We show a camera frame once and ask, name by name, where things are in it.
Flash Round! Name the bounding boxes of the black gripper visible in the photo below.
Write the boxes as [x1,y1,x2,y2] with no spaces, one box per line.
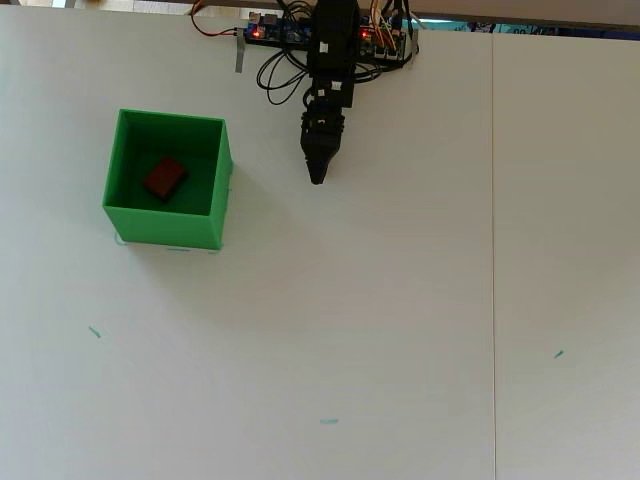
[299,94,348,186]

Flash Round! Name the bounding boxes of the green open bin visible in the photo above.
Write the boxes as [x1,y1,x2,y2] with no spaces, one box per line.
[101,108,236,252]

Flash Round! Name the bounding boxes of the red orange wire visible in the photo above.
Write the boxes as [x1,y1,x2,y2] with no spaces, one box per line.
[191,0,240,38]

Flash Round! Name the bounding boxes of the black servo cable bundle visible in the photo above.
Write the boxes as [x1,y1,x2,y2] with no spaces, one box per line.
[256,45,310,106]

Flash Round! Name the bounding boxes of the coloured jumper wires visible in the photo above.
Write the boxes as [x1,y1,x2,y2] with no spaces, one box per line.
[368,0,402,52]

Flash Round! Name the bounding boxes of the blue controller circuit board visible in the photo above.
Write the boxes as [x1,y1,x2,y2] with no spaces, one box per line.
[247,11,316,45]

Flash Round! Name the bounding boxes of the black power cable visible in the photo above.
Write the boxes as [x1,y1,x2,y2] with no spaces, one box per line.
[392,0,422,71]

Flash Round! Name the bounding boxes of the red block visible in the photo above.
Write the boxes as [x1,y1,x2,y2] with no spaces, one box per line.
[141,156,189,203]

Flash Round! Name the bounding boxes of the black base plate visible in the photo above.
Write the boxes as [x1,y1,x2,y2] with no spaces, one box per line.
[244,37,419,66]

